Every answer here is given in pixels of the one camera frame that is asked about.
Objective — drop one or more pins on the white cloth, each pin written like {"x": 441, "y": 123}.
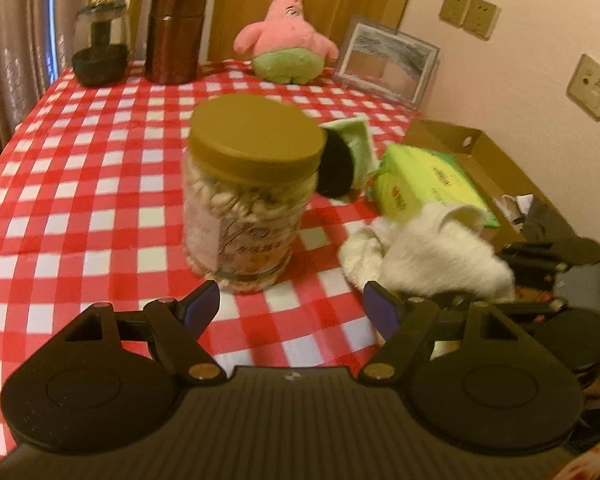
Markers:
{"x": 430, "y": 255}

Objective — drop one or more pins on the clear picture frame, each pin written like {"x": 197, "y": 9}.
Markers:
{"x": 385, "y": 62}

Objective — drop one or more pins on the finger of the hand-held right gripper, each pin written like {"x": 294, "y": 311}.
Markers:
{"x": 535, "y": 259}
{"x": 530, "y": 305}

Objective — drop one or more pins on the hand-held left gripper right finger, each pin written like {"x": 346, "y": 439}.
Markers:
{"x": 380, "y": 308}

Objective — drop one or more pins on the gold lid snack jar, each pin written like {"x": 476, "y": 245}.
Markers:
{"x": 250, "y": 190}

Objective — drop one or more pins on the large beige wall socket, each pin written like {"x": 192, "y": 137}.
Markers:
{"x": 592, "y": 85}

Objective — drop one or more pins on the brown wooden canister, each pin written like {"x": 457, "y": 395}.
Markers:
{"x": 175, "y": 35}

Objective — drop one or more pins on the patterned curtain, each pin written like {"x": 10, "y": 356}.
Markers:
{"x": 20, "y": 25}

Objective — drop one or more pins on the red checkered tablecloth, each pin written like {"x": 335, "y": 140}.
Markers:
{"x": 90, "y": 200}

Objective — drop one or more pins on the brown cardboard box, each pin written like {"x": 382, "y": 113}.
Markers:
{"x": 500, "y": 170}

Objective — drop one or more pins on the dark glass jar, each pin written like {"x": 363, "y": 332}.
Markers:
{"x": 100, "y": 60}

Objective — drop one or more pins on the pink starfish plush toy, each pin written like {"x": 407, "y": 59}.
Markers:
{"x": 285, "y": 40}

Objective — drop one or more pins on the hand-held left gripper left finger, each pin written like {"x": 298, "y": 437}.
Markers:
{"x": 202, "y": 306}

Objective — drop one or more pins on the green tissue box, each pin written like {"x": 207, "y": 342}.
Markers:
{"x": 425, "y": 185}

